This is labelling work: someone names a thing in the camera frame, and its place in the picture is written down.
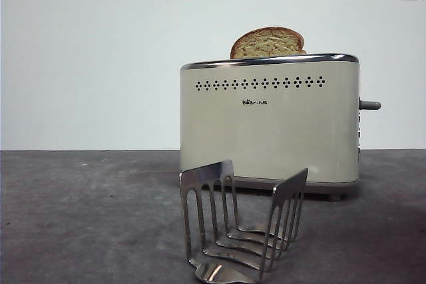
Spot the grey toaster lever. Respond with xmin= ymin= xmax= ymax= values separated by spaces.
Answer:
xmin=358 ymin=100 xmax=382 ymax=111

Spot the cream two-slot toaster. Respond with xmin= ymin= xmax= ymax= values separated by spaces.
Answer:
xmin=179 ymin=52 xmax=361 ymax=202

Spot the toasted bread slice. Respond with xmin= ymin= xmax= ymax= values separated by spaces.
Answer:
xmin=229 ymin=26 xmax=308 ymax=60

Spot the steel toast rack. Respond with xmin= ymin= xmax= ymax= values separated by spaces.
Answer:
xmin=178 ymin=160 xmax=310 ymax=284

